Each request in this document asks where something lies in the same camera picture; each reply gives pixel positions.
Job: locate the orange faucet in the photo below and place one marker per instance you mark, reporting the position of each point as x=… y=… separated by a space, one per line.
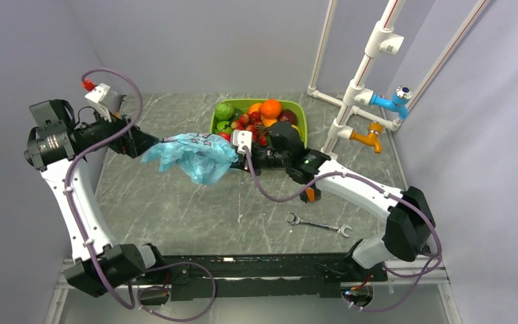
x=371 y=138

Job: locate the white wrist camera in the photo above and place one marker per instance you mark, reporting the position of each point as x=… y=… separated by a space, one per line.
x=104 y=99
x=242 y=141

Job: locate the blue faucet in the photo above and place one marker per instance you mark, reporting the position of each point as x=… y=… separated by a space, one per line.
x=397 y=103

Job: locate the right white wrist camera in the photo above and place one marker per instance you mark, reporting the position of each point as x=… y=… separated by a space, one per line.
x=242 y=141

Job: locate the dark red fake apple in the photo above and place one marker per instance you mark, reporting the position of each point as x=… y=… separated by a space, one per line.
x=287 y=116

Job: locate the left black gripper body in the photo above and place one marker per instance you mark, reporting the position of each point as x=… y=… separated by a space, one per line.
x=125 y=144

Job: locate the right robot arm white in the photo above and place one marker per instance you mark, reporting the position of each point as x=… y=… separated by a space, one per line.
x=407 y=217

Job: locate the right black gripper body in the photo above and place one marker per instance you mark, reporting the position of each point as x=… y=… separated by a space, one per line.
x=267 y=157

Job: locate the orange black hex key set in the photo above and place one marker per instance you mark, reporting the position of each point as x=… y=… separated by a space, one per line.
x=310 y=195

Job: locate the silver open-end wrench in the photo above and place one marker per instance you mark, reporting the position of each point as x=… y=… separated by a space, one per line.
x=294 y=220

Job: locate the white PVC pipe frame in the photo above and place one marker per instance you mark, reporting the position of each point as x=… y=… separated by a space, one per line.
x=355 y=112

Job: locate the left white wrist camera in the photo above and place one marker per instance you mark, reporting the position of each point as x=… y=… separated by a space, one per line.
x=104 y=99

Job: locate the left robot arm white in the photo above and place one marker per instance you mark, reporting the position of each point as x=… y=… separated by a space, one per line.
x=56 y=148

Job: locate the green plastic fruit basket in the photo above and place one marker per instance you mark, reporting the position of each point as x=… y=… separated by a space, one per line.
x=242 y=105

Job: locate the orange fake orange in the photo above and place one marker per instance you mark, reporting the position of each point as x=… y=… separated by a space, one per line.
x=271 y=109

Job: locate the blue plastic bag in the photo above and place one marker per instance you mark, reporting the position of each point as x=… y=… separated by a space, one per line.
x=204 y=157

